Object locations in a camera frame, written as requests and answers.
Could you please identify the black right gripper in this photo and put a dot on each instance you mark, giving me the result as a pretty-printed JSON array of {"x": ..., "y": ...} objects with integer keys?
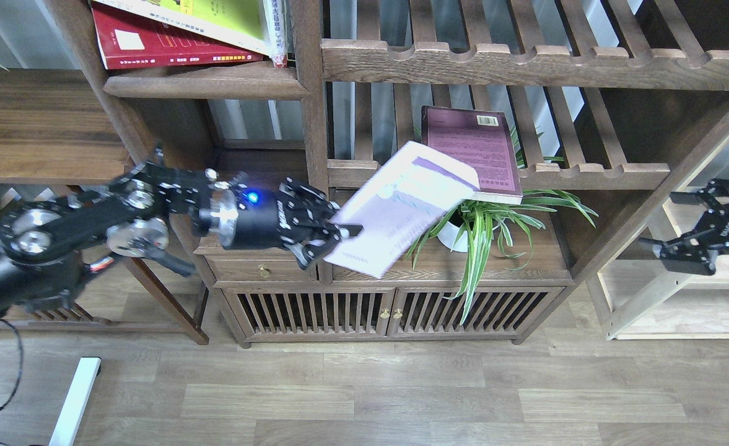
[{"x": 695, "y": 252}]

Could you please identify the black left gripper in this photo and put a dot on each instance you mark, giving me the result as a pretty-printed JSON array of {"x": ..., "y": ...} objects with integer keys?
[{"x": 294, "y": 218}]

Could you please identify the purple book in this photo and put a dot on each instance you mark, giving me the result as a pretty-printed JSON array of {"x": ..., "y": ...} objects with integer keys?
[{"x": 480, "y": 139}]

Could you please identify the white and red book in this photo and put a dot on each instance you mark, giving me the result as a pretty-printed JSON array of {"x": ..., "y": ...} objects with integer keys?
[{"x": 274, "y": 15}]

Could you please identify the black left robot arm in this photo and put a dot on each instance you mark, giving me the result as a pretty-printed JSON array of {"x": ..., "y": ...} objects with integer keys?
[{"x": 50, "y": 250}]

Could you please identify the light wooden shelf unit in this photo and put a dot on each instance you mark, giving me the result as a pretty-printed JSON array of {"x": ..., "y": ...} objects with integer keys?
[{"x": 638, "y": 299}]

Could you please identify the small wooden drawer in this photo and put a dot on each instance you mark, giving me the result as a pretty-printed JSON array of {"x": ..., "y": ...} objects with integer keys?
[{"x": 258, "y": 266}]

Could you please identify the left slatted cabinet door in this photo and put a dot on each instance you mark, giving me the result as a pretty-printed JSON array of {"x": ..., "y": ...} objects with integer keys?
[{"x": 312, "y": 315}]

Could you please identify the slatted cabinet door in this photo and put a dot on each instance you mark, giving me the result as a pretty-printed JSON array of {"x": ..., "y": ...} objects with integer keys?
[
  {"x": 312, "y": 315},
  {"x": 496, "y": 312}
]

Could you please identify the right slatted cabinet door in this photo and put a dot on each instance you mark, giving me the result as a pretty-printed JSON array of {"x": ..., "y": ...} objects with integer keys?
[{"x": 496, "y": 312}]

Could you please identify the white plant pot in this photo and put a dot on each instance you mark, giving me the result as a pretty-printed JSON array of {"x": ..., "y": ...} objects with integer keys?
[{"x": 467, "y": 228}]

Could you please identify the green spider plant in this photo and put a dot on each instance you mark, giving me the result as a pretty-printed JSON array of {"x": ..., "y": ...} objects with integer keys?
[{"x": 541, "y": 200}]

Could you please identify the dark wooden bookshelf cabinet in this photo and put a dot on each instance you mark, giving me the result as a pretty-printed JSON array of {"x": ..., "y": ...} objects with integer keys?
[{"x": 617, "y": 111}]

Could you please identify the dark wooden side table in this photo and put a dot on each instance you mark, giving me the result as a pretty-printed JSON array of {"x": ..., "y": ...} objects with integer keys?
[{"x": 54, "y": 135}]

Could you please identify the white metal bar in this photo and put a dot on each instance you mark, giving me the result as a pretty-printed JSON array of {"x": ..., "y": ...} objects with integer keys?
[{"x": 75, "y": 402}]

